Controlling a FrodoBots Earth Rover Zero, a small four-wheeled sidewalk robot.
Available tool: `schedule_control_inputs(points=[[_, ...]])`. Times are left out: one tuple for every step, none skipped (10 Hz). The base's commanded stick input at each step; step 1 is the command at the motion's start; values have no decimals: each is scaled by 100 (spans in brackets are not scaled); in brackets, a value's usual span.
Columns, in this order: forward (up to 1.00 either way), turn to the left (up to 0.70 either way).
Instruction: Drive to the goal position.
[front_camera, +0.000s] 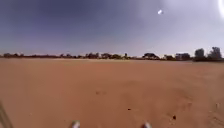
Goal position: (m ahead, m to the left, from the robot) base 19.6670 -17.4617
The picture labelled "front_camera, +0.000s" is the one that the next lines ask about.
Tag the reddish-brown sandy ground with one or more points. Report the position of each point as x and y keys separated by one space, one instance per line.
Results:
x=110 y=86

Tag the robot's own part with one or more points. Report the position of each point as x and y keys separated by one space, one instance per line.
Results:
x=76 y=124
x=146 y=125

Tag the distant row of trees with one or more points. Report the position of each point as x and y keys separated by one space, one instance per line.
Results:
x=215 y=54

